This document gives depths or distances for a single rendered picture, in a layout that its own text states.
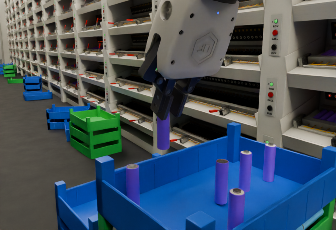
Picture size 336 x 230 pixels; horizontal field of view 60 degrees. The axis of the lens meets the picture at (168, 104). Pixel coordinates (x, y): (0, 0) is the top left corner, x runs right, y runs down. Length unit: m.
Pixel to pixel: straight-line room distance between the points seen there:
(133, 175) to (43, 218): 0.88
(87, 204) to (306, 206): 0.53
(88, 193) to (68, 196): 0.05
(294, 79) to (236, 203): 0.63
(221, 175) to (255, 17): 0.70
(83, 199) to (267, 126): 0.60
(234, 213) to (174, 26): 0.22
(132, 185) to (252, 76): 0.71
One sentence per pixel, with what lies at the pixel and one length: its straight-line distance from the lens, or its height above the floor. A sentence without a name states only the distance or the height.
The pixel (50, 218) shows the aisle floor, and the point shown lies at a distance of 1.24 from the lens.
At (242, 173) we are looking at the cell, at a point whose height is 0.43.
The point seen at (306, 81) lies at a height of 0.53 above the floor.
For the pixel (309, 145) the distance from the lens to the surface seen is 0.94.
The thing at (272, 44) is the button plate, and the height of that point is 0.63.
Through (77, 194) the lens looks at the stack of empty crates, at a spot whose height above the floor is 0.27.
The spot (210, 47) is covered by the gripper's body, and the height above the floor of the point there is 0.63.
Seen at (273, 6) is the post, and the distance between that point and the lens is 0.98.
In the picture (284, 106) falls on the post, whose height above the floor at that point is 0.45.
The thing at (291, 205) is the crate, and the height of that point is 0.44.
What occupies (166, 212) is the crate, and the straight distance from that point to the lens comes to 0.43.
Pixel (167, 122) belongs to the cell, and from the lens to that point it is 0.42.
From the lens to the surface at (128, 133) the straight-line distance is 2.01.
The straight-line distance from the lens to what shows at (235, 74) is 1.08.
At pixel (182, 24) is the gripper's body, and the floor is 0.65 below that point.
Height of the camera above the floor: 0.63
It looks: 11 degrees down
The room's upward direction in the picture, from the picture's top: straight up
